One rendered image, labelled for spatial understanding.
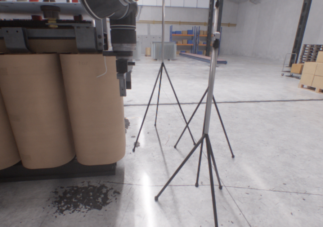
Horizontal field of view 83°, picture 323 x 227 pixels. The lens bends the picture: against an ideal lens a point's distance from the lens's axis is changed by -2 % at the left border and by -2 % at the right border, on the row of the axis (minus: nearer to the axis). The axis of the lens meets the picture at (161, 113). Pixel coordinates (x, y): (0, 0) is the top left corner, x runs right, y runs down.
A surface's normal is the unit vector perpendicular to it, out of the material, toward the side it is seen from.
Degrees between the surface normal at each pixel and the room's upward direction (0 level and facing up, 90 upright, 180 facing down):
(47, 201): 0
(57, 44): 90
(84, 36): 90
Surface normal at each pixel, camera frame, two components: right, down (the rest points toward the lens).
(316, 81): -0.98, 0.05
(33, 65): 0.38, 0.33
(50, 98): 0.70, 0.26
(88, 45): 0.15, 0.35
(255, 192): 0.01, -0.93
